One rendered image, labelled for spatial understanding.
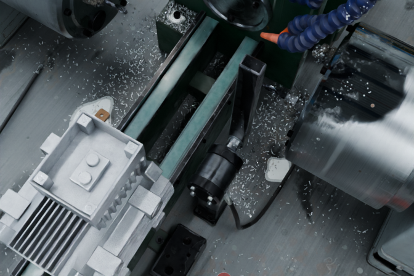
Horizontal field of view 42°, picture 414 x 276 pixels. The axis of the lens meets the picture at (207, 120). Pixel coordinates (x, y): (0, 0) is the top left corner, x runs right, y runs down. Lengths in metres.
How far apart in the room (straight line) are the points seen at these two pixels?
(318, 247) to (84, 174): 0.51
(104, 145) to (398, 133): 0.40
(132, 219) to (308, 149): 0.27
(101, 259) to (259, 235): 0.38
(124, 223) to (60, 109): 0.44
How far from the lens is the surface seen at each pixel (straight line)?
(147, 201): 0.77
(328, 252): 1.06
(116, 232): 0.78
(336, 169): 0.82
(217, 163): 0.82
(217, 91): 1.01
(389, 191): 0.81
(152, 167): 0.77
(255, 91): 0.69
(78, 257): 0.77
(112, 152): 0.76
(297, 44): 0.69
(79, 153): 0.77
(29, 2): 0.97
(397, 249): 0.96
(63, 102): 1.16
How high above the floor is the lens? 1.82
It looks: 67 degrees down
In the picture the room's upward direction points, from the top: 3 degrees clockwise
